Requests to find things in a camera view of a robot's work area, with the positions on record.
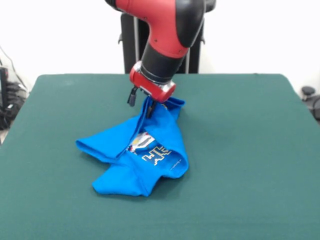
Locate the black cable bundle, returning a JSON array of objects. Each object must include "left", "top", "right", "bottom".
[{"left": 0, "top": 82, "right": 29, "bottom": 131}]

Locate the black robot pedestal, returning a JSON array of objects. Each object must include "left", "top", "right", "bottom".
[{"left": 118, "top": 0, "right": 217, "bottom": 75}]

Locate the blue printed shirt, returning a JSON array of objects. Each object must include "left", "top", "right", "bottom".
[{"left": 75, "top": 96, "right": 190, "bottom": 198}]

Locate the dark green table cloth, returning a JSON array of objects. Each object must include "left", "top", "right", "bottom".
[{"left": 0, "top": 73, "right": 320, "bottom": 240}]

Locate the grey chair base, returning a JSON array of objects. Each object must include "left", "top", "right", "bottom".
[{"left": 300, "top": 85, "right": 320, "bottom": 123}]

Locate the black upright stand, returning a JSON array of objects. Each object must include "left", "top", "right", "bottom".
[{"left": 0, "top": 66, "right": 10, "bottom": 112}]

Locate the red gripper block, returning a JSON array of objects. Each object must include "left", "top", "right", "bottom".
[{"left": 127, "top": 67, "right": 177, "bottom": 119}]

